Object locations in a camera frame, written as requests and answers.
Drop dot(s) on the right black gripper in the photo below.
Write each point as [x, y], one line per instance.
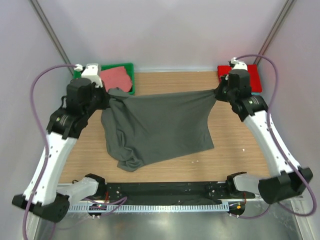
[218, 95]

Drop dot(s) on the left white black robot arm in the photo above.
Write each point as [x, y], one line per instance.
[42, 197]

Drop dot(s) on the white slotted cable duct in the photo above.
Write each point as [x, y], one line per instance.
[85, 207]

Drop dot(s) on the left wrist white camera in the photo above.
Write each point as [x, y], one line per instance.
[92, 72]

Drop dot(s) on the pink folded t shirt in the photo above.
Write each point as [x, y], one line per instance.
[116, 78]

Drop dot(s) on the red folded t shirt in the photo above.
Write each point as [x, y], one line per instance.
[255, 81]

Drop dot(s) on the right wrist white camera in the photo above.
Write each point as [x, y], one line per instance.
[237, 64]

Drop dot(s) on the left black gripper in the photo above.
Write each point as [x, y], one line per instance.
[106, 96]

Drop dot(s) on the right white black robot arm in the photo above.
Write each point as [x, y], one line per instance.
[286, 174]

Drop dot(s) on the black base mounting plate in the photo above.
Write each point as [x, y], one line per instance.
[174, 193]

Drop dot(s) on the wrist white camera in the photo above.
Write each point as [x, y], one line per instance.
[237, 64]
[92, 72]

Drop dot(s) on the green plastic bin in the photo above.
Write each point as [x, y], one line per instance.
[128, 66]

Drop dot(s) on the grey t shirt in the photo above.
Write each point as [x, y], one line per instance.
[146, 129]

